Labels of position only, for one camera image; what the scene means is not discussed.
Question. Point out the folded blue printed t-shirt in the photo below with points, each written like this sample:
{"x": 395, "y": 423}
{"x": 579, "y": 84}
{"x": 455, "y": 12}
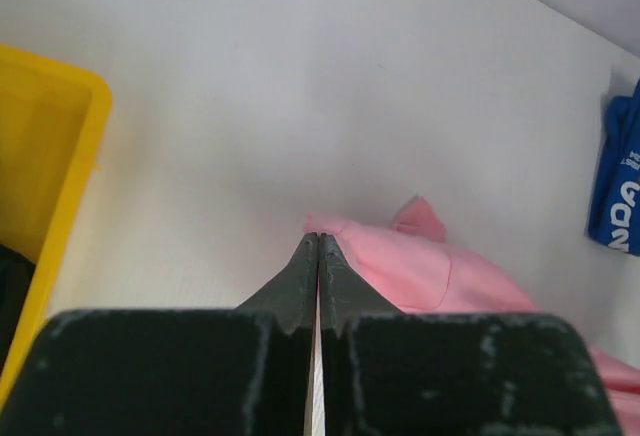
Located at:
{"x": 614, "y": 211}

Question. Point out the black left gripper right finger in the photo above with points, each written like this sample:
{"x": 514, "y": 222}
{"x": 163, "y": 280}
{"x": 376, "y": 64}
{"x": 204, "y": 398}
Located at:
{"x": 391, "y": 373}

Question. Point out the pink t-shirt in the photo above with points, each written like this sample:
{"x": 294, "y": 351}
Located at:
{"x": 412, "y": 265}

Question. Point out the yellow plastic bin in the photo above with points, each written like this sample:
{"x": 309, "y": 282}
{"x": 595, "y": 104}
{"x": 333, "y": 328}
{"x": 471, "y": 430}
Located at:
{"x": 53, "y": 117}

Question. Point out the black t-shirt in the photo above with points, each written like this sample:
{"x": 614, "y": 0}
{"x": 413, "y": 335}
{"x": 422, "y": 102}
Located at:
{"x": 16, "y": 273}

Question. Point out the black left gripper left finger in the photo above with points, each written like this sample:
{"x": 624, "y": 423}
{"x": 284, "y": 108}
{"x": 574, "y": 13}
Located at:
{"x": 241, "y": 371}

